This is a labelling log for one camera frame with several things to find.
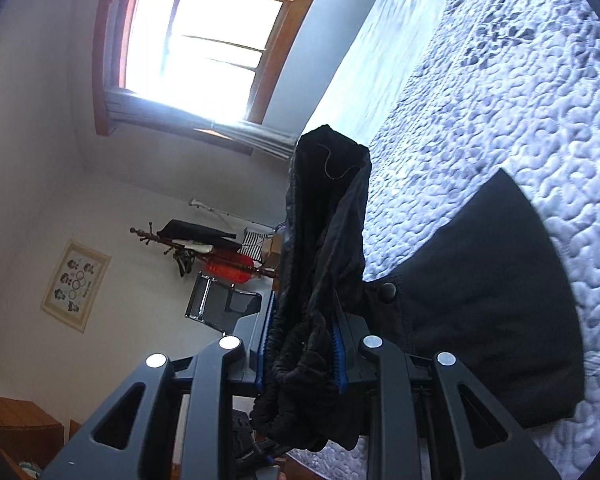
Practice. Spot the grey window curtain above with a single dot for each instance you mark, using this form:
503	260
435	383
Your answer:
126	107

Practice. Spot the black quilted pants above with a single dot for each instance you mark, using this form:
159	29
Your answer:
488	287

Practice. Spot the wooden coat rack with clothes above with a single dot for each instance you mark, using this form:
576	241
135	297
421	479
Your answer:
219	251

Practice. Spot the framed wall picture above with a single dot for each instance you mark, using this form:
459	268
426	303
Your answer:
75	283

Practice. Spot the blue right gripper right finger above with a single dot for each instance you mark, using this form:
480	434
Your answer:
339	354

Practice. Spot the white wire rack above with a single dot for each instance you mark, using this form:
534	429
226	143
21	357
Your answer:
254	233

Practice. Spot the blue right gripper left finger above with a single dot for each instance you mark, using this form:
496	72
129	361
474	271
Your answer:
263	346

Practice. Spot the grey patterned quilted bedspread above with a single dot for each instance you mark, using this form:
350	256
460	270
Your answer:
509	85

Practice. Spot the wooden framed window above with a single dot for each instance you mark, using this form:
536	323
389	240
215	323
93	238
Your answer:
218	59

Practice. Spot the wooden cabinet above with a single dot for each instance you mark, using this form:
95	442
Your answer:
29	434

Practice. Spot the black metal frame chair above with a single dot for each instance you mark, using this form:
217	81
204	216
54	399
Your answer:
219	305

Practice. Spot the light blue bed sheet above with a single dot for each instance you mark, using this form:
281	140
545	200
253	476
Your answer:
372	74

